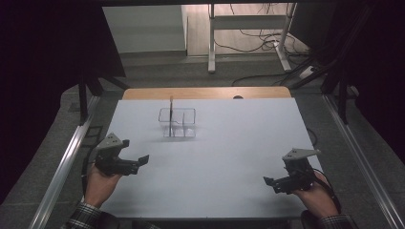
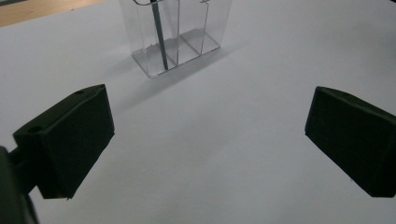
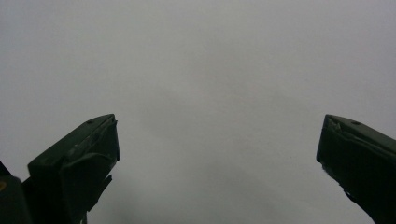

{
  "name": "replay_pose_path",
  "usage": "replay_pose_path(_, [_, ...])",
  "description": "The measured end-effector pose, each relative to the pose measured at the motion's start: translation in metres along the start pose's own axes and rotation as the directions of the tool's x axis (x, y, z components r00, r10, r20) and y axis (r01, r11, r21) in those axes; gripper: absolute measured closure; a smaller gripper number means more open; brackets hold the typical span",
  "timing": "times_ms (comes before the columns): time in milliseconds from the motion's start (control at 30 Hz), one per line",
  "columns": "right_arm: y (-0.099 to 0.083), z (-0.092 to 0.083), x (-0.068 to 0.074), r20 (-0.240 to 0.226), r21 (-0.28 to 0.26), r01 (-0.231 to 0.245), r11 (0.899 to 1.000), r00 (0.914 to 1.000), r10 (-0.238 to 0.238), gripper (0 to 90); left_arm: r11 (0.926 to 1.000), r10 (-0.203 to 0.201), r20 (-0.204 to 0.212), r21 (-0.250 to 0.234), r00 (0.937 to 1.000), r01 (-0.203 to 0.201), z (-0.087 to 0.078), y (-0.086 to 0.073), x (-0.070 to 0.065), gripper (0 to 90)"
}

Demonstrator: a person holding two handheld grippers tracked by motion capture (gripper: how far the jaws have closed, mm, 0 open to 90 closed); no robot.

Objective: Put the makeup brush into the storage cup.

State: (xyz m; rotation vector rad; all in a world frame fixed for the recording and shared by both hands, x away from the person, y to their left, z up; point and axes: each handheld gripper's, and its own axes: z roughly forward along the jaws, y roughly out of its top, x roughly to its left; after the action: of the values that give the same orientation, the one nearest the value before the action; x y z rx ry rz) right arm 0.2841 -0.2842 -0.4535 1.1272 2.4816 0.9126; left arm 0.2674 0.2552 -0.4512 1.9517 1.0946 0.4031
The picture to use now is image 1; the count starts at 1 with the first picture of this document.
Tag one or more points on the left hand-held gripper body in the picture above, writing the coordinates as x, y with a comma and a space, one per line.
111, 162

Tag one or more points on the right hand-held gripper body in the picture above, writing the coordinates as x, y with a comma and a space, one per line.
297, 175

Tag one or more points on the clear plastic organizer box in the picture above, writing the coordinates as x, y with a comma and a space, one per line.
183, 125

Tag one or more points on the person's left hand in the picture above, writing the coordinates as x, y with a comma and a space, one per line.
100, 187

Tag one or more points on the person's right hand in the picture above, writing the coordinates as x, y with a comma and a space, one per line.
318, 198

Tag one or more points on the white table cover board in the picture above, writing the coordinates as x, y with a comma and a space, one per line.
229, 152

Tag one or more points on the black metal stand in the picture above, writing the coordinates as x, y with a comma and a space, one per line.
342, 101
83, 101

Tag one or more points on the wooden table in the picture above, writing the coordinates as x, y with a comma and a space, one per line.
191, 93

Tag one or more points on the white power strip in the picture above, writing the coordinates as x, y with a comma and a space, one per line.
307, 72

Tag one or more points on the black curtain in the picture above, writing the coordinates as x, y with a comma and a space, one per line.
375, 57
41, 70

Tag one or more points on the white cabinet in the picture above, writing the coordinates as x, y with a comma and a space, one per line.
143, 28

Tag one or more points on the aluminium floor rail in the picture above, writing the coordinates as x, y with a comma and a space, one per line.
68, 159
359, 152

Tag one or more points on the white metal desk frame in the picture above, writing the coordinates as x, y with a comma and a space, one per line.
248, 22

